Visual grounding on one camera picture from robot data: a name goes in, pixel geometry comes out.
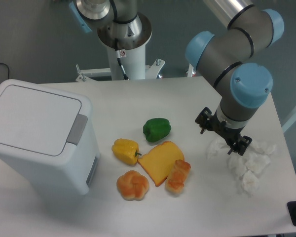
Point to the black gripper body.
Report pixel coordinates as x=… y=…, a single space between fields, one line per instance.
x=230 y=135

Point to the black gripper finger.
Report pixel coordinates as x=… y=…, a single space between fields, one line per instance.
x=204 y=120
x=238 y=144

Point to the white push-button trash can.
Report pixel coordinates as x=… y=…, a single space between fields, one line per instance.
x=47 y=136

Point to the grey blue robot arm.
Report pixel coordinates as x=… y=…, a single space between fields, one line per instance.
x=243 y=87

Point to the crumpled white tissue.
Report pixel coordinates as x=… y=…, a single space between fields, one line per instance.
x=214 y=147
x=247 y=184
x=263 y=147
x=236 y=164
x=256 y=163

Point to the crumpled white tissue top right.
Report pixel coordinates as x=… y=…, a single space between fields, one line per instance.
x=263 y=147

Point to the crumpled white tissue middle left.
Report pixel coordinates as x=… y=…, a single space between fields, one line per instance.
x=236 y=164

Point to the crumpled white tissue centre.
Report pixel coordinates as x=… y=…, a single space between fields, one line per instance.
x=256 y=163

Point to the crumpled white tissue bottom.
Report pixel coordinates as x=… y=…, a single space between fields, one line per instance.
x=247 y=184

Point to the green bell pepper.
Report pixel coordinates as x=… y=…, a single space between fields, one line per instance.
x=156 y=129

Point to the orange toast slice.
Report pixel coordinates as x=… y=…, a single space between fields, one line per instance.
x=158 y=162

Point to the rectangular braided pastry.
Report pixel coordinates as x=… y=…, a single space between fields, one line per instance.
x=175 y=181

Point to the yellow bell pepper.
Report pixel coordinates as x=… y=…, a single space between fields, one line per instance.
x=126 y=151

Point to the round knotted bread roll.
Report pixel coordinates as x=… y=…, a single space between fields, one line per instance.
x=132 y=185

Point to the white pedestal base frame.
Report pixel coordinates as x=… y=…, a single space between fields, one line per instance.
x=152 y=72

